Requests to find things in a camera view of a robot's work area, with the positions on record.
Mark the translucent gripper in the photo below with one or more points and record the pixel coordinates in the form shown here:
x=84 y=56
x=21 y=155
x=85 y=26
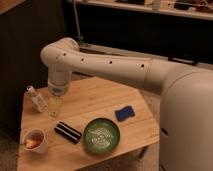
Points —
x=55 y=105

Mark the white ceramic cup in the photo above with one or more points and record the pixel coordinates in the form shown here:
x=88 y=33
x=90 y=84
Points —
x=35 y=141

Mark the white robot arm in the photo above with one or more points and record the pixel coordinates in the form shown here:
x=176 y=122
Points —
x=186 y=108

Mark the clear plastic bottle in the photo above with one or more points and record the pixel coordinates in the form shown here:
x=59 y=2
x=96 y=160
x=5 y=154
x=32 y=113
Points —
x=37 y=99

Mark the black white striped box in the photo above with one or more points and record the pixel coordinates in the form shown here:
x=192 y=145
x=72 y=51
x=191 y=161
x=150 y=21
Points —
x=68 y=132

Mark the wooden side table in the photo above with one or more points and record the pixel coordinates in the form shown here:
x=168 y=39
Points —
x=86 y=100

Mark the green patterned plate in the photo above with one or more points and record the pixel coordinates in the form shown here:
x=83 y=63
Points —
x=101 y=136

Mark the vertical metal pole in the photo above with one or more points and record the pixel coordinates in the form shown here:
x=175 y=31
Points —
x=79 y=35

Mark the blue sponge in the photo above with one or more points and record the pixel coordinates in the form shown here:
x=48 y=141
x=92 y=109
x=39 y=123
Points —
x=124 y=113

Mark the black handle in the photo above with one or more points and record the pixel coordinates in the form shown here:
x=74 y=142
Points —
x=183 y=61

